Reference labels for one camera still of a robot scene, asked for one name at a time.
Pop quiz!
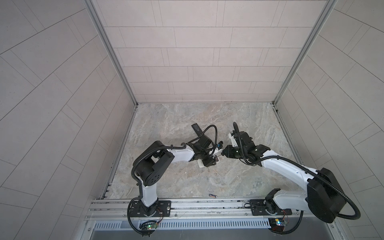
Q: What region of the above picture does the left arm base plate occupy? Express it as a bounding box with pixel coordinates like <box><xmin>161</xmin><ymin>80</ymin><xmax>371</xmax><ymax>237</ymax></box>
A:
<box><xmin>128</xmin><ymin>200</ymin><xmax>171</xmax><ymax>218</ymax></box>

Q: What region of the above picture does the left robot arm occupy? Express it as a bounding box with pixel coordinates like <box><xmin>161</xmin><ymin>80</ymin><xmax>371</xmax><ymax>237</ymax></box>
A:
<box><xmin>131</xmin><ymin>135</ymin><xmax>223</xmax><ymax>208</ymax></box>

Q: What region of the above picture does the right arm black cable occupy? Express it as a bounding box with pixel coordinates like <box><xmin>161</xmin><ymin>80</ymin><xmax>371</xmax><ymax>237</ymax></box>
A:
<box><xmin>232</xmin><ymin>121</ymin><xmax>361</xmax><ymax>220</ymax></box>

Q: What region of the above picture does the right circuit board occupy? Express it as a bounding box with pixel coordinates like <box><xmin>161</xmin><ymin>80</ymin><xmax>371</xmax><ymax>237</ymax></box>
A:
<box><xmin>268</xmin><ymin>218</ymin><xmax>288</xmax><ymax>233</ymax></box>

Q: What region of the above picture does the aluminium corner post left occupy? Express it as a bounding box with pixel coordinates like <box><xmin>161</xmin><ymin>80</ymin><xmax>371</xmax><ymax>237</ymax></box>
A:
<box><xmin>84</xmin><ymin>0</ymin><xmax>138</xmax><ymax>107</ymax></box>

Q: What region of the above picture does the black remote control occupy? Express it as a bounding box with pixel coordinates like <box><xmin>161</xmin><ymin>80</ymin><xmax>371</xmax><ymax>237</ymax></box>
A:
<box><xmin>192</xmin><ymin>123</ymin><xmax>203</xmax><ymax>137</ymax></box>

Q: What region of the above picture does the red white remote control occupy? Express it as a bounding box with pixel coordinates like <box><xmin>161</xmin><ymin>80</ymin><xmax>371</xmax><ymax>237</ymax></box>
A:
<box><xmin>197</xmin><ymin>156</ymin><xmax>219</xmax><ymax>168</ymax></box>

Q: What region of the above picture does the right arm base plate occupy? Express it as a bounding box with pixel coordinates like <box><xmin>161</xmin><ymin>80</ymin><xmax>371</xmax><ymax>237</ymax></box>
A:
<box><xmin>244</xmin><ymin>199</ymin><xmax>292</xmax><ymax>216</ymax></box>

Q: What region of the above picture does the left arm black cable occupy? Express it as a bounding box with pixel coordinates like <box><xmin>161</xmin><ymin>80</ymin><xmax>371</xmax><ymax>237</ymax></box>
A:
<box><xmin>130</xmin><ymin>124</ymin><xmax>218</xmax><ymax>184</ymax></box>

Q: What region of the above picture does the aluminium corner post right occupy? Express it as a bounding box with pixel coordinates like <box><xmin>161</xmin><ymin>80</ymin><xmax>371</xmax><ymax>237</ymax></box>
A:
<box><xmin>272</xmin><ymin>0</ymin><xmax>338</xmax><ymax>107</ymax></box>

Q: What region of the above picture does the left circuit board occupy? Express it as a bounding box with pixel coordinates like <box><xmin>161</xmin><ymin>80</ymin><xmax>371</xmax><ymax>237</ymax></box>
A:
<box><xmin>140</xmin><ymin>220</ymin><xmax>159</xmax><ymax>231</ymax></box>

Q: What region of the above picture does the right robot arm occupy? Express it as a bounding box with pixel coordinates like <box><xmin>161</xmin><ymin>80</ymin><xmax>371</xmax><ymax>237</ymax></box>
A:
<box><xmin>222</xmin><ymin>131</ymin><xmax>347</xmax><ymax>223</ymax></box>

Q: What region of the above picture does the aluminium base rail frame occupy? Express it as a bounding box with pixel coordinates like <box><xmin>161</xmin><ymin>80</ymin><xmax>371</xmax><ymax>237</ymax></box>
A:
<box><xmin>85</xmin><ymin>195</ymin><xmax>335</xmax><ymax>223</ymax></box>

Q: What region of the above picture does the circuit board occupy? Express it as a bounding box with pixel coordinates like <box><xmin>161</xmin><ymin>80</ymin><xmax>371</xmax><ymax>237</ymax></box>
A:
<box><xmin>268</xmin><ymin>218</ymin><xmax>288</xmax><ymax>233</ymax></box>
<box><xmin>140</xmin><ymin>220</ymin><xmax>159</xmax><ymax>231</ymax></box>

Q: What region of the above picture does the aluminium corner post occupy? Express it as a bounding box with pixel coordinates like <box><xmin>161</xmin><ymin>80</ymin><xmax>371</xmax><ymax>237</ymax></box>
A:
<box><xmin>84</xmin><ymin>0</ymin><xmax>138</xmax><ymax>107</ymax></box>
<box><xmin>272</xmin><ymin>0</ymin><xmax>338</xmax><ymax>107</ymax></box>

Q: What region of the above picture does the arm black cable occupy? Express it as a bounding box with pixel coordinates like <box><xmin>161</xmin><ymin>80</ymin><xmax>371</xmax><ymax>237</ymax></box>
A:
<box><xmin>130</xmin><ymin>124</ymin><xmax>218</xmax><ymax>184</ymax></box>
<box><xmin>232</xmin><ymin>121</ymin><xmax>361</xmax><ymax>220</ymax></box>

